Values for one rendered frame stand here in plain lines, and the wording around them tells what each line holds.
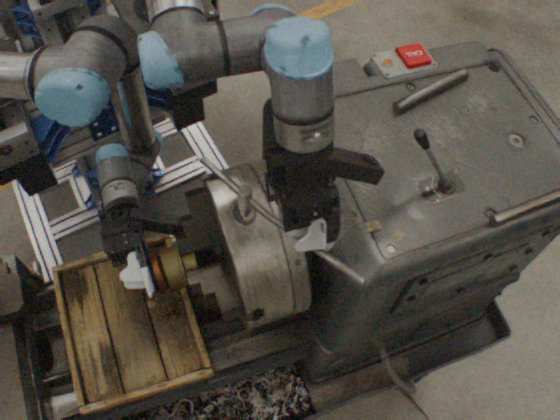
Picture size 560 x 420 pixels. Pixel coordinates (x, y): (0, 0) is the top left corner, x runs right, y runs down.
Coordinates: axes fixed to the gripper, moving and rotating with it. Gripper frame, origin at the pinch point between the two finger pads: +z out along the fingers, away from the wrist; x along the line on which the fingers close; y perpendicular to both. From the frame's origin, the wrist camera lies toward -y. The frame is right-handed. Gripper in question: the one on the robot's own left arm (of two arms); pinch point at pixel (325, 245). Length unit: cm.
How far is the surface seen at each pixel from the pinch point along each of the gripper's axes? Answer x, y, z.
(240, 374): -19, 16, 57
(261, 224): -12.3, 6.6, 3.6
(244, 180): -21.5, 6.5, 0.7
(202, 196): -24.1, 14.2, 3.6
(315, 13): -230, -92, 58
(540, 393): -9, -96, 135
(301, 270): -6.5, 2.1, 11.4
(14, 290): -32, 58, 19
